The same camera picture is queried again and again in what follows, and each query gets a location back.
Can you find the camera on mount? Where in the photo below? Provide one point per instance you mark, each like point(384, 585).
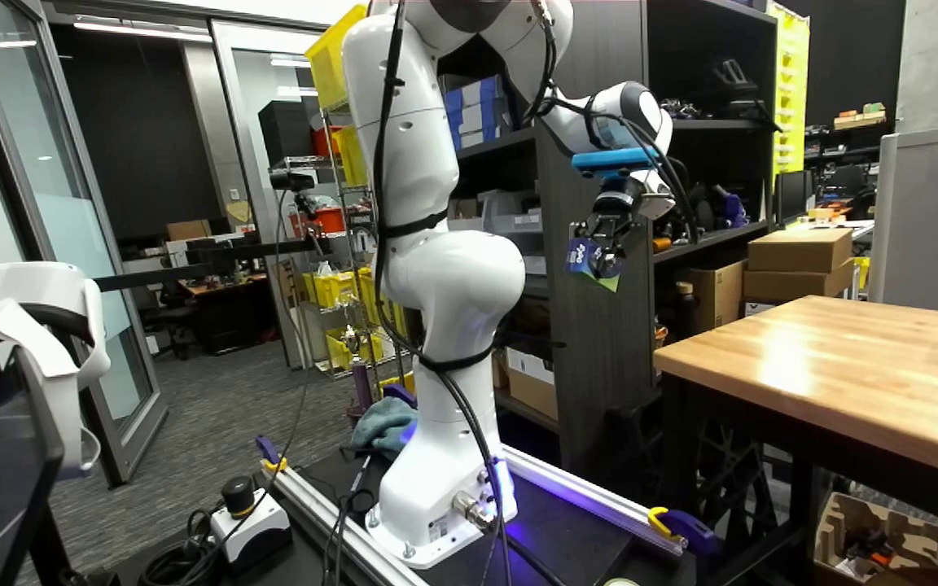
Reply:
point(294, 181)

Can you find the white headset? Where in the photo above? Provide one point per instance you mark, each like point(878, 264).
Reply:
point(46, 325)

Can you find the purple and yellow clamp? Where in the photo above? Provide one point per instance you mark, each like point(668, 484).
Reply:
point(270, 456)
point(685, 527)
point(398, 395)

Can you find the blue and green packet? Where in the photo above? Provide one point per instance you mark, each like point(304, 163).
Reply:
point(576, 260)

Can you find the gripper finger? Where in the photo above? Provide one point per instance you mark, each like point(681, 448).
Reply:
point(611, 257)
point(582, 233)

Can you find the desk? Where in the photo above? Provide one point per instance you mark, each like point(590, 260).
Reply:
point(229, 309)

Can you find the white box with black button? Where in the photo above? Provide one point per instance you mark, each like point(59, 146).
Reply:
point(253, 529)

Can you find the teal cloth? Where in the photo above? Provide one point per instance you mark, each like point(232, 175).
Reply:
point(383, 425)

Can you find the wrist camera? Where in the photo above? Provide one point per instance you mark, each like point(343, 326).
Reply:
point(611, 160)

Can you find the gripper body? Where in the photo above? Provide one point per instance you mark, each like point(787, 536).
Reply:
point(622, 203)

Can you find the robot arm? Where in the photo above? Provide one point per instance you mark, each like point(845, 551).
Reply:
point(453, 277)

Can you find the black shelf unit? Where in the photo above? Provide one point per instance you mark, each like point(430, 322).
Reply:
point(599, 342)

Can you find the glass door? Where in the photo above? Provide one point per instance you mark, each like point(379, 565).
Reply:
point(46, 203)

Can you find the monitor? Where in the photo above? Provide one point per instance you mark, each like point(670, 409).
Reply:
point(792, 195)

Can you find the grey partition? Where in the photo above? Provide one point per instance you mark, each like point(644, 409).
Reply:
point(933, 220)

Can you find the open cardboard box with inserts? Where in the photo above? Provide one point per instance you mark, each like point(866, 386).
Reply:
point(917, 541)

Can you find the office chair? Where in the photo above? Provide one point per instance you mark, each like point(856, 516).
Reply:
point(161, 319)

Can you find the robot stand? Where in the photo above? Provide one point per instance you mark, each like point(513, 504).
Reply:
point(567, 537)

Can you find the stack of cardboard boxes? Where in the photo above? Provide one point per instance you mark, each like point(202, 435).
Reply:
point(799, 262)

